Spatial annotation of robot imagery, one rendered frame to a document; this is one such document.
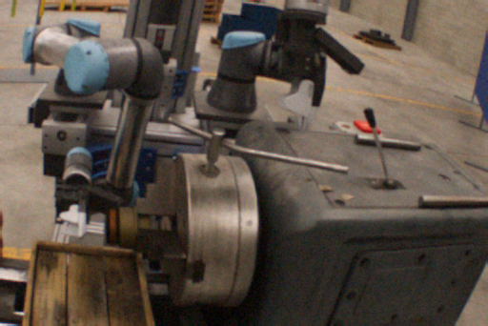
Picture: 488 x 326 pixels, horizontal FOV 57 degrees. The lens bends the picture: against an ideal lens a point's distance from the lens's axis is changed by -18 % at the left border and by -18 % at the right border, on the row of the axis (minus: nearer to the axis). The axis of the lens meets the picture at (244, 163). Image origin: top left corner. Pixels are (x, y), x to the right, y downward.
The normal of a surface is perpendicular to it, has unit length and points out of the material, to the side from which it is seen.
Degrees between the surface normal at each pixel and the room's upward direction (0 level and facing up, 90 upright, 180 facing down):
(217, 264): 79
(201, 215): 47
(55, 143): 90
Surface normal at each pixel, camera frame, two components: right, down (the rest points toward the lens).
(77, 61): -0.64, 0.19
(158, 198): 0.30, -0.16
